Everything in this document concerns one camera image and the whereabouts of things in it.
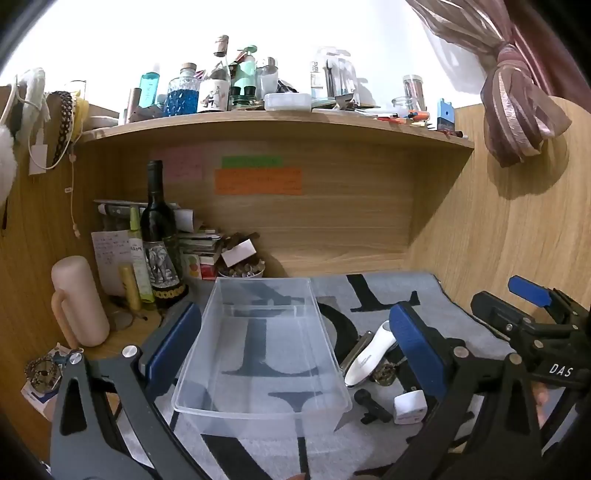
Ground blue white small packet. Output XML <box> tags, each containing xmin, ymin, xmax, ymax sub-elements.
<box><xmin>21</xmin><ymin>344</ymin><xmax>84</xmax><ymax>421</ymax></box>

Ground person's right hand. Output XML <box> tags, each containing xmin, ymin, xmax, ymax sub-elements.
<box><xmin>531</xmin><ymin>384</ymin><xmax>551</xmax><ymax>428</ymax></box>

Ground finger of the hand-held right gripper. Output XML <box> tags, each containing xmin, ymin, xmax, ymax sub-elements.
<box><xmin>509</xmin><ymin>275</ymin><xmax>591</xmax><ymax>325</ymax></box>

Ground small brass round trinket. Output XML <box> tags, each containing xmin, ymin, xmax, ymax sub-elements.
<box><xmin>372</xmin><ymin>362</ymin><xmax>407</xmax><ymax>387</ymax></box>

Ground patterned headband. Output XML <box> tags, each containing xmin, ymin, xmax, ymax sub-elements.
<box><xmin>46</xmin><ymin>91</ymin><xmax>78</xmax><ymax>167</ymax></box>

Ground white charger cable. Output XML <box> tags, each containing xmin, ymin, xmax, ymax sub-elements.
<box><xmin>28</xmin><ymin>92</ymin><xmax>75</xmax><ymax>176</ymax></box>

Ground white hanging cloth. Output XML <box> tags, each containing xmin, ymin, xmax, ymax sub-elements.
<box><xmin>16</xmin><ymin>68</ymin><xmax>48</xmax><ymax>121</ymax></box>

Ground white fluffy item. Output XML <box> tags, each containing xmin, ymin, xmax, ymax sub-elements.
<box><xmin>0</xmin><ymin>124</ymin><xmax>20</xmax><ymax>208</ymax></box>

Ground white handheld beauty device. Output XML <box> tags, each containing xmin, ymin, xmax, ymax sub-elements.
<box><xmin>344</xmin><ymin>320</ymin><xmax>398</xmax><ymax>387</ymax></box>

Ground clear plastic storage box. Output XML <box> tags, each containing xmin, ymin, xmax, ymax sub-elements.
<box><xmin>172</xmin><ymin>277</ymin><xmax>352</xmax><ymax>439</ymax></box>

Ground white bowl of small items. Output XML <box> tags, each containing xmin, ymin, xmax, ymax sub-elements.
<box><xmin>217</xmin><ymin>261</ymin><xmax>266</xmax><ymax>280</ymax></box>

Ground orange sticky note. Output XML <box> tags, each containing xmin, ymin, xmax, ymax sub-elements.
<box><xmin>214</xmin><ymin>168</ymin><xmax>303</xmax><ymax>195</ymax></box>

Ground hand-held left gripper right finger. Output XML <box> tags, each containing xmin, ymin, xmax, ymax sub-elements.
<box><xmin>365</xmin><ymin>302</ymin><xmax>555</xmax><ymax>480</ymax></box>

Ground cream mug with handle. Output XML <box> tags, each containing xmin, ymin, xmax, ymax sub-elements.
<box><xmin>51</xmin><ymin>255</ymin><xmax>110</xmax><ymax>349</ymax></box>

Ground yellow hanging item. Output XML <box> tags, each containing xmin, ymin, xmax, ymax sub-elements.
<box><xmin>74</xmin><ymin>95</ymin><xmax>91</xmax><ymax>136</ymax></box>

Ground dark wine bottle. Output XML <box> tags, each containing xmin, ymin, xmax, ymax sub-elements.
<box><xmin>140</xmin><ymin>160</ymin><xmax>189</xmax><ymax>311</ymax></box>

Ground clear silver-cap bottle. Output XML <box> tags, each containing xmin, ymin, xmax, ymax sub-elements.
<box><xmin>256</xmin><ymin>58</ymin><xmax>280</xmax><ymax>100</ymax></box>

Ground white charger cube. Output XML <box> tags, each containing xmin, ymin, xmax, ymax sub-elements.
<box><xmin>393</xmin><ymin>390</ymin><xmax>428</xmax><ymax>425</ymax></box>

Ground glass bottle with blue beads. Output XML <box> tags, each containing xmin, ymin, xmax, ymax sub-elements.
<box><xmin>167</xmin><ymin>63</ymin><xmax>200</xmax><ymax>114</ymax></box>

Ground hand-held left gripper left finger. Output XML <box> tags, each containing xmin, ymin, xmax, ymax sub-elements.
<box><xmin>48</xmin><ymin>302</ymin><xmax>213</xmax><ymax>480</ymax></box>

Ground stack of books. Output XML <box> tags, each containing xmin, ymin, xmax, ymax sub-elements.
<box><xmin>178</xmin><ymin>226</ymin><xmax>227</xmax><ymax>280</ymax></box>

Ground tall clear plastic container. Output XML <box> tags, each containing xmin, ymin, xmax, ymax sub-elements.
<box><xmin>310</xmin><ymin>46</ymin><xmax>361</xmax><ymax>100</ymax></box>

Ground pink striped curtain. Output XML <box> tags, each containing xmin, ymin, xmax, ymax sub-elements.
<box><xmin>406</xmin><ymin>0</ymin><xmax>573</xmax><ymax>168</ymax></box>

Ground small black clip device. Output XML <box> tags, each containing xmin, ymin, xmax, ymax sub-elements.
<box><xmin>353</xmin><ymin>388</ymin><xmax>393</xmax><ymax>424</ymax></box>

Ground ornate metal trinket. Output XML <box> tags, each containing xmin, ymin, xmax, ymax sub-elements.
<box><xmin>24</xmin><ymin>356</ymin><xmax>64</xmax><ymax>394</ymax></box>

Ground pale green tube bottle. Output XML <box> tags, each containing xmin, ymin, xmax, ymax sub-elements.
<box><xmin>128</xmin><ymin>206</ymin><xmax>155</xmax><ymax>303</ymax></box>

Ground blue box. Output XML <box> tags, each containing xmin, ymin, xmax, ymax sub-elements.
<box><xmin>436</xmin><ymin>98</ymin><xmax>456</xmax><ymax>133</ymax></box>

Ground thin-rim eyeglasses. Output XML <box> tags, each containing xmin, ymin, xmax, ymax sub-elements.
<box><xmin>108</xmin><ymin>307</ymin><xmax>149</xmax><ymax>333</ymax></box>

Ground wooden shelf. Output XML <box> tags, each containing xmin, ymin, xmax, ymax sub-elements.
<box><xmin>76</xmin><ymin>111</ymin><xmax>475</xmax><ymax>151</ymax></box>

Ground yellow tube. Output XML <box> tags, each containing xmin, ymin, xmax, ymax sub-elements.
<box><xmin>119</xmin><ymin>264</ymin><xmax>141</xmax><ymax>311</ymax></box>

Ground grey mat with black letters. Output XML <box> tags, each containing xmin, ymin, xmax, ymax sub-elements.
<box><xmin>152</xmin><ymin>272</ymin><xmax>573</xmax><ymax>480</ymax></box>

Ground beaded string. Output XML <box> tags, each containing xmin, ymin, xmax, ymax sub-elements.
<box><xmin>68</xmin><ymin>148</ymin><xmax>82</xmax><ymax>239</ymax></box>

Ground white handwritten note paper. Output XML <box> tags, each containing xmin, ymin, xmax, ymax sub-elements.
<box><xmin>91</xmin><ymin>230</ymin><xmax>132</xmax><ymax>296</ymax></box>

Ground white rectangular container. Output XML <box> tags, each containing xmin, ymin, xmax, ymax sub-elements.
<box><xmin>264</xmin><ymin>92</ymin><xmax>312</xmax><ymax>112</ymax></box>

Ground pink sticky note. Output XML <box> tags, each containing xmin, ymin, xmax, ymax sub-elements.
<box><xmin>150</xmin><ymin>148</ymin><xmax>204</xmax><ymax>182</ymax></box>

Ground clear corked labelled bottle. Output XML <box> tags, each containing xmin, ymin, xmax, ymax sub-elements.
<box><xmin>198</xmin><ymin>34</ymin><xmax>232</xmax><ymax>113</ymax></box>

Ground green sticky note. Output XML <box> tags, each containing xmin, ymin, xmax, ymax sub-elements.
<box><xmin>222</xmin><ymin>156</ymin><xmax>282</xmax><ymax>169</ymax></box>

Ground teal liquid bottle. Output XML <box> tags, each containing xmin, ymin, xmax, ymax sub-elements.
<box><xmin>139</xmin><ymin>65</ymin><xmax>160</xmax><ymax>110</ymax></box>

